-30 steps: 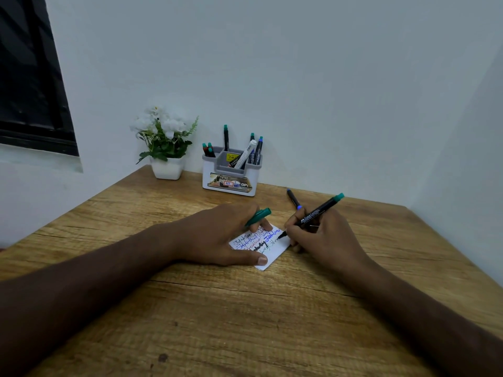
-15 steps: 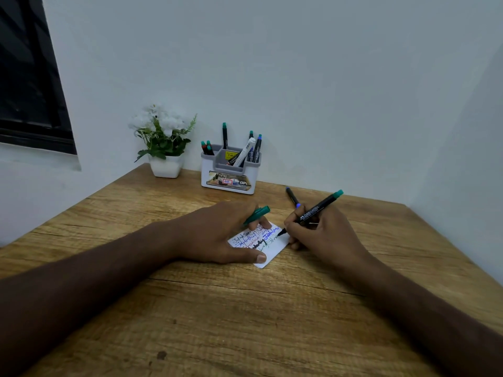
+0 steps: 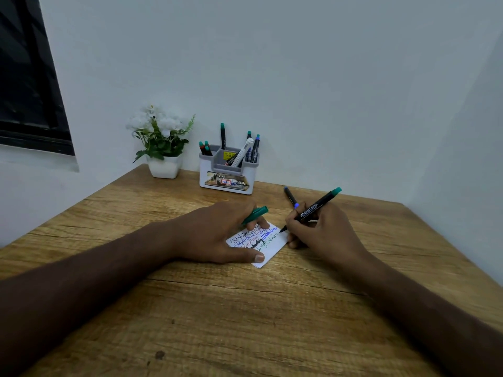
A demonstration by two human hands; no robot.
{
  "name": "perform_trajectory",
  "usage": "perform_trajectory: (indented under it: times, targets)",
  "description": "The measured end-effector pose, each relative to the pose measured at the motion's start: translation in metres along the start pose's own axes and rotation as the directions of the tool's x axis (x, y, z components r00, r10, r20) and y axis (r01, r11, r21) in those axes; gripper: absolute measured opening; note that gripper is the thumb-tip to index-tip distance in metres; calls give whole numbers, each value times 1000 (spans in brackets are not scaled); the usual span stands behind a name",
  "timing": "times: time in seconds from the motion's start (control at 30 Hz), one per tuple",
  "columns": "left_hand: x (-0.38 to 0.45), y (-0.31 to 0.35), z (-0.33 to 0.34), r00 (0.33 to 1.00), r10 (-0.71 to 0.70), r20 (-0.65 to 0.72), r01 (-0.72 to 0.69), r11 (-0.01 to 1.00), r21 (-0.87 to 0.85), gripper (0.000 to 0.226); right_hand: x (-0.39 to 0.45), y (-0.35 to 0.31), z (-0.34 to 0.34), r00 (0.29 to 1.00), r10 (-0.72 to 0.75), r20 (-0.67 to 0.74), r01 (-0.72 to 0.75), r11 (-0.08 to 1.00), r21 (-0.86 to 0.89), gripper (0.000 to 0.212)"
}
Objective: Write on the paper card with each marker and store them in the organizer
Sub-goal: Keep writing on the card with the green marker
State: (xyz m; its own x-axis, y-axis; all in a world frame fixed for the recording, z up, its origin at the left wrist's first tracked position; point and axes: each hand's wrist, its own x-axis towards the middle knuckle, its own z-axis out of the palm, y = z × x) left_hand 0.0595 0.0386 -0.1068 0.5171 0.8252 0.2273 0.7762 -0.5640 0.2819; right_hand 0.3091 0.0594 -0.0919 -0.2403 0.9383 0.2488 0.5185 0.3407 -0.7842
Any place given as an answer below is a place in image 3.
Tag person's left hand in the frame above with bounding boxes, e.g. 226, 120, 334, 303
170, 200, 272, 266

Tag person's right hand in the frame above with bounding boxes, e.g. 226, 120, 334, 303
285, 201, 372, 268

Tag white card with handwriting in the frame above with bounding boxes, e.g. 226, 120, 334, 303
226, 223, 289, 269

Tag black pen with green end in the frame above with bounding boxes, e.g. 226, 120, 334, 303
279, 187, 342, 234

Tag person's left forearm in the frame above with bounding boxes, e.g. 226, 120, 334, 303
0, 223, 177, 377

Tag person's right forearm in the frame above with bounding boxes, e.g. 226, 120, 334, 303
352, 251, 503, 377

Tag black pen with blue band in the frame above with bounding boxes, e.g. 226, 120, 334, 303
283, 186, 300, 209

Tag white and grey pen holder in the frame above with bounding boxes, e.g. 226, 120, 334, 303
198, 144, 260, 195

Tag white marker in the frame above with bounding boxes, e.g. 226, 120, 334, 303
231, 137, 255, 168

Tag white flower pot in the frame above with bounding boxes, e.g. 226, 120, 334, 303
146, 154, 184, 180

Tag white artificial flowers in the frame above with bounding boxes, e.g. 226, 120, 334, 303
126, 104, 196, 164

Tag dark window with black frame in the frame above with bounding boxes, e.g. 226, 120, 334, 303
0, 0, 76, 157

